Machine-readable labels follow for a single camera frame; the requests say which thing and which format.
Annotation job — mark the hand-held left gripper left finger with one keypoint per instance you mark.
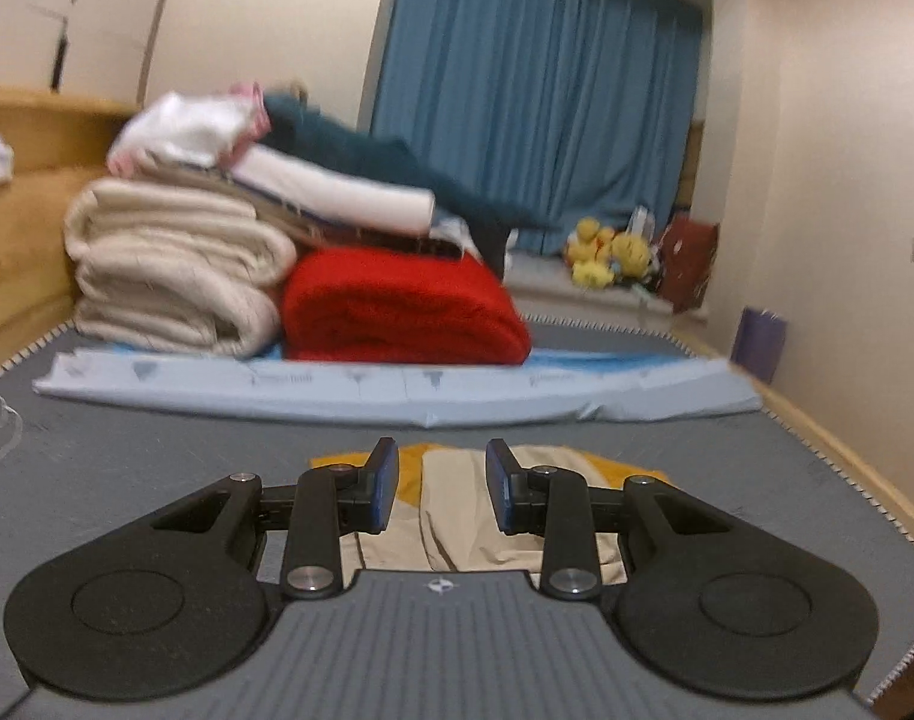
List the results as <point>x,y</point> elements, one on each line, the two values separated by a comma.
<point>386,480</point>

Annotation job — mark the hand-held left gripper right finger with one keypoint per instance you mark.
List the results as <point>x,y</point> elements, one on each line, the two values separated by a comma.
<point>500,487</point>

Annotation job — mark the beige and yellow hooded jacket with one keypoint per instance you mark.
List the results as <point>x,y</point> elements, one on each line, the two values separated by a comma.
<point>464,510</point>

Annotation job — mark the light blue folded sheet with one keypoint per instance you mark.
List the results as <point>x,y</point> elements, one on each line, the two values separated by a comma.
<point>352,390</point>

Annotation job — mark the red folded blanket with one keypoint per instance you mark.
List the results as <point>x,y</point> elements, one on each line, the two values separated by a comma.
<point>397,307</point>

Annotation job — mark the white window sill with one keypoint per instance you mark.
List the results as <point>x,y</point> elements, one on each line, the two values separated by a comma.
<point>547,285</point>

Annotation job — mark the white pink folded bedding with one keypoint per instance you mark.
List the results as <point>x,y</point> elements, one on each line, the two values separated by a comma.
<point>442,244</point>

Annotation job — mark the yellow plush toy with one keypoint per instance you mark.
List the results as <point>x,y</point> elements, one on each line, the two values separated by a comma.
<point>631,255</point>
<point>588,255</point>

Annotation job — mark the grey quilted mattress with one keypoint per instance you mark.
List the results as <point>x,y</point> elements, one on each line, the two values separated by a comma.
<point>127,465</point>

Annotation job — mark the white folded pillow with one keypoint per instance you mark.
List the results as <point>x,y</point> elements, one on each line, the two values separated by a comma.
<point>337,191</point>

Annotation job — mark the dark red bag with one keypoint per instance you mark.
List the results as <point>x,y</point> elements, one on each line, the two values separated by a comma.
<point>688,262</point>

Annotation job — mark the purple box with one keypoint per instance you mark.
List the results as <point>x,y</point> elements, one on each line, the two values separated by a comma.
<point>758,345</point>

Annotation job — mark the cream folded quilt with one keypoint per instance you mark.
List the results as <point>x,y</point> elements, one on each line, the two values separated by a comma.
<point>172,270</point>

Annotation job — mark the dark teal shark plush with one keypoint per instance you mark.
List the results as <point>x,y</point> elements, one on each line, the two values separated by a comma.
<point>367,150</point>

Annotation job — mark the blue curtain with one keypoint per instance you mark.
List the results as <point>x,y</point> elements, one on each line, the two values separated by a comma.
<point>539,90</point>

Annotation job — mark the wooden headboard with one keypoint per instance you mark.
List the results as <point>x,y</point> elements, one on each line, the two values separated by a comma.
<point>37,240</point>

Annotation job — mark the white wardrobe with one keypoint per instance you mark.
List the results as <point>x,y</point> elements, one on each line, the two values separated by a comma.
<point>112,15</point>

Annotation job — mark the wooden bed side rail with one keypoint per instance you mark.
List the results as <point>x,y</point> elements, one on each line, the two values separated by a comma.
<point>839,450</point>

